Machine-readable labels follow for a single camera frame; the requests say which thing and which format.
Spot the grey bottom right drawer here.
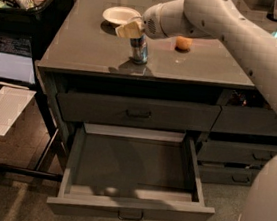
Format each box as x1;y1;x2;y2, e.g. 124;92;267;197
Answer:
198;162;259;187

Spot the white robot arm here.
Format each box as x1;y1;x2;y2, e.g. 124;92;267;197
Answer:
116;0;277;221

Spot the grey top left drawer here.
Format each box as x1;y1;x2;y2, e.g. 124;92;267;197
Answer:
56;91;220;131

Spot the grey middle right drawer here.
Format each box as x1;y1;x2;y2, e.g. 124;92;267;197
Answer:
197;140;277;165

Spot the white paper bowl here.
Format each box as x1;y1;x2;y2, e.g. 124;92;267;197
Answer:
103;6;140;25

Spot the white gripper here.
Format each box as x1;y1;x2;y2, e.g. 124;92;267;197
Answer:
115;0;208;39

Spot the blue silver redbull can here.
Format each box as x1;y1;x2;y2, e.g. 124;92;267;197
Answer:
130;35;148;65

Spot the black cart frame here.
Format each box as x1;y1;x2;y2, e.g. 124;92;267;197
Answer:
0;82;63;182

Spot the open grey middle drawer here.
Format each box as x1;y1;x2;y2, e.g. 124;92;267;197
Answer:
47;124;215;221

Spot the grey top right drawer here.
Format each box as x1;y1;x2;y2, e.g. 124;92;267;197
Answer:
212;105;277;137

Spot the grey counter cabinet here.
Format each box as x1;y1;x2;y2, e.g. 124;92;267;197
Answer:
19;0;277;221

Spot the orange fruit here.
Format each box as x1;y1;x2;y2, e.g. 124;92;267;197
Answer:
176;36;192;51

